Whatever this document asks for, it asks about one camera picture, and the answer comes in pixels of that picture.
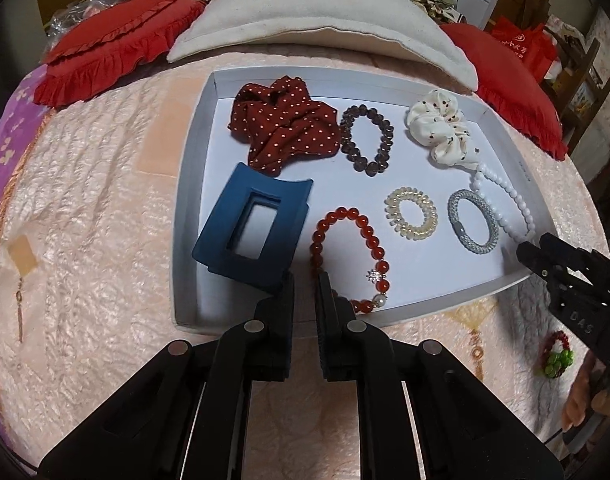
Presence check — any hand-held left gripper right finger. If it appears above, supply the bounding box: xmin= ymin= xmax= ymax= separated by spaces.
xmin=315 ymin=271 xmax=568 ymax=480

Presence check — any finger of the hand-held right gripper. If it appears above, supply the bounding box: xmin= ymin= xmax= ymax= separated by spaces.
xmin=537 ymin=232 xmax=610 ymax=311
xmin=516 ymin=241 xmax=610 ymax=356

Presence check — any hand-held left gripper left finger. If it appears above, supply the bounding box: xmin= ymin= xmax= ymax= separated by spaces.
xmin=37 ymin=270 xmax=296 ymax=480

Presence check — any red bead bracelet with charm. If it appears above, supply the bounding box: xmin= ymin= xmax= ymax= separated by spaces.
xmin=309 ymin=206 xmax=392 ymax=315

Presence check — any blue hair claw clip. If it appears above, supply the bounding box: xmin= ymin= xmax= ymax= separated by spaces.
xmin=192 ymin=162 xmax=314 ymax=295

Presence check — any clear spiral hair tie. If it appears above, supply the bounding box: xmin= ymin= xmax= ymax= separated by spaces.
xmin=384 ymin=186 xmax=438 ymax=241

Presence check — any white cardboard box tray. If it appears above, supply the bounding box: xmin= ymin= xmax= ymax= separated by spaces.
xmin=171 ymin=69 xmax=556 ymax=335

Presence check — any silver mesh bracelet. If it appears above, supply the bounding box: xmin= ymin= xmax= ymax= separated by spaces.
xmin=447 ymin=189 xmax=500 ymax=255

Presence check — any white bead necklace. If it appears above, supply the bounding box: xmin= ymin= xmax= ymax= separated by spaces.
xmin=469 ymin=162 xmax=537 ymax=243

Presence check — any brown bead bracelet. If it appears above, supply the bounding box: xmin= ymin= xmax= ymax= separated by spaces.
xmin=339 ymin=104 xmax=394 ymax=177

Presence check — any dark red dotted scrunchie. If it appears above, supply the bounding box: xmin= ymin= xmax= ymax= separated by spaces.
xmin=228 ymin=75 xmax=342 ymax=177

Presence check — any cream dotted scrunchie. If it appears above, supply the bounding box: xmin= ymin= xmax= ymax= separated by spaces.
xmin=405 ymin=88 xmax=480 ymax=171

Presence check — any person's right hand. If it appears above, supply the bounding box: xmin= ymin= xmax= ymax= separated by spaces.
xmin=562 ymin=350 xmax=610 ymax=441

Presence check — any pink quilted bedspread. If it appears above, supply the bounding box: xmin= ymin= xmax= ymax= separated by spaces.
xmin=0 ymin=35 xmax=610 ymax=480

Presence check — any wooden chair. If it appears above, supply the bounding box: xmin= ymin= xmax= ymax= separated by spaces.
xmin=545 ymin=25 xmax=610 ymax=136

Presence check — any red ruffled pillow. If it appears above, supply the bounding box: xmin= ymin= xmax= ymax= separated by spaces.
xmin=439 ymin=22 xmax=570 ymax=161
xmin=34 ymin=0 xmax=208 ymax=108

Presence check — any red shopping bag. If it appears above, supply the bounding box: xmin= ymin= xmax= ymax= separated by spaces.
xmin=490 ymin=16 xmax=558 ymax=81

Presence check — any thin tassel earring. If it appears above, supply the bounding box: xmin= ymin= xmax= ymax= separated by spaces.
xmin=12 ymin=280 xmax=30 ymax=343

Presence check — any grey pillow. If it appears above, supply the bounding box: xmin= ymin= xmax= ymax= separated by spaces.
xmin=166 ymin=0 xmax=480 ymax=93

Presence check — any purple patterned sheet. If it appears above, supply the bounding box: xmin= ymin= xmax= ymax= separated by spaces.
xmin=0 ymin=65 xmax=50 ymax=271

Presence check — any clear plastic bag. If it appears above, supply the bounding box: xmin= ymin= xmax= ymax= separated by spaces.
xmin=45 ymin=0 xmax=110 ymax=38

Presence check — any large red bead bracelet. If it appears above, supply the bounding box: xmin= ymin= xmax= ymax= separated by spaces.
xmin=541 ymin=331 xmax=572 ymax=361

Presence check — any green bead bracelet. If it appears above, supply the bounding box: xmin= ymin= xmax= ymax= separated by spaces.
xmin=544 ymin=350 xmax=574 ymax=380

